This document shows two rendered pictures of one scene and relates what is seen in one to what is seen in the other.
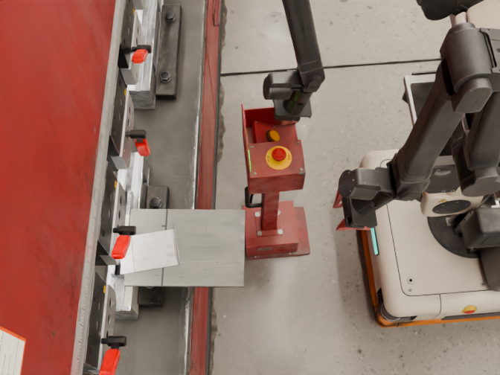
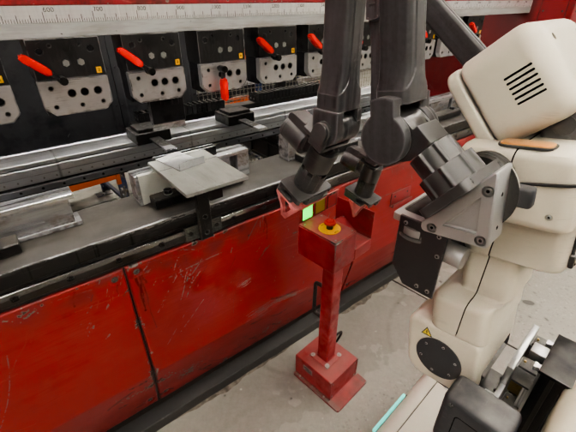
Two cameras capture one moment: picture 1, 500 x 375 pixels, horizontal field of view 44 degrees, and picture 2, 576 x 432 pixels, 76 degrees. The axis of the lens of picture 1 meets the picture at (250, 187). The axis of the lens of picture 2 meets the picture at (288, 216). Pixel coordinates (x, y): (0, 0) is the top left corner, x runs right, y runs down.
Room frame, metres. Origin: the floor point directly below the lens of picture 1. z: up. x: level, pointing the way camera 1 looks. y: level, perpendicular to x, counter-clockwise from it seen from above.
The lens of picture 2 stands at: (0.01, -0.76, 1.42)
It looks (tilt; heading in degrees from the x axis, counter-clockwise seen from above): 31 degrees down; 50
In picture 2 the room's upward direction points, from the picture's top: straight up
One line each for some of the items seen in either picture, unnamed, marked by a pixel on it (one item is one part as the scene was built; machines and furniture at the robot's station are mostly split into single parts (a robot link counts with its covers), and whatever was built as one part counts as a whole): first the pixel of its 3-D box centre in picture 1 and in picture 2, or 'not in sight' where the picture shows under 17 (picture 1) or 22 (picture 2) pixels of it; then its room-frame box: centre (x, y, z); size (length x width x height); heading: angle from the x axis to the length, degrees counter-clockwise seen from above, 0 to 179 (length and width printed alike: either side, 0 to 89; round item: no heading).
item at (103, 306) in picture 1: (79, 324); (69, 74); (0.21, 0.30, 1.26); 0.15 x 0.09 x 0.17; 178
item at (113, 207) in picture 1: (91, 216); (151, 65); (0.41, 0.29, 1.26); 0.15 x 0.09 x 0.17; 178
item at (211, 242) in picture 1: (186, 247); (195, 171); (0.43, 0.15, 1.00); 0.26 x 0.18 x 0.01; 88
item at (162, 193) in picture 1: (154, 244); (199, 189); (0.48, 0.24, 0.89); 0.30 x 0.05 x 0.03; 178
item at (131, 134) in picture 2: not in sight; (156, 136); (0.45, 0.45, 1.01); 0.26 x 0.12 x 0.05; 88
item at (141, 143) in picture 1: (138, 143); (223, 82); (0.59, 0.23, 1.20); 0.04 x 0.02 x 0.10; 88
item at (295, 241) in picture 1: (276, 228); (330, 369); (0.80, -0.10, 0.06); 0.25 x 0.20 x 0.12; 94
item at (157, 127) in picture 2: not in sight; (167, 112); (0.44, 0.29, 1.13); 0.10 x 0.02 x 0.10; 178
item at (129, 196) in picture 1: (122, 233); (185, 155); (0.47, 0.29, 0.99); 0.20 x 0.03 x 0.03; 178
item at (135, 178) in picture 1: (128, 234); (194, 172); (0.49, 0.29, 0.92); 0.39 x 0.06 x 0.10; 178
